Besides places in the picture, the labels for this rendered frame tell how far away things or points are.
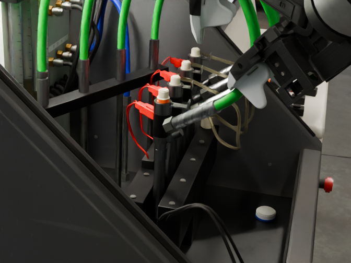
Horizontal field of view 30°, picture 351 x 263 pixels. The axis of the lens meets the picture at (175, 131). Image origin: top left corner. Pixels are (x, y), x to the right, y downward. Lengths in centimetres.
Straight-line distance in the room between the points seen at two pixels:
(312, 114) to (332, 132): 239
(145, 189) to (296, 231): 25
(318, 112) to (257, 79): 69
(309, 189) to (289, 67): 51
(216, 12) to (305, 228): 38
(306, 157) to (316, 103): 22
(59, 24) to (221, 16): 47
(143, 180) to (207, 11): 33
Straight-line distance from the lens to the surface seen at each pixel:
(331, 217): 299
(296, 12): 70
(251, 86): 78
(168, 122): 90
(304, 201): 116
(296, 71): 71
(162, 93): 100
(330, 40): 67
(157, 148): 104
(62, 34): 133
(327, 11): 65
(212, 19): 93
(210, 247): 122
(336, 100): 430
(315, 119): 141
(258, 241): 125
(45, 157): 70
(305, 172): 125
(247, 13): 80
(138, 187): 108
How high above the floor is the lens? 152
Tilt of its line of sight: 25 degrees down
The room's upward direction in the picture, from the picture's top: 4 degrees clockwise
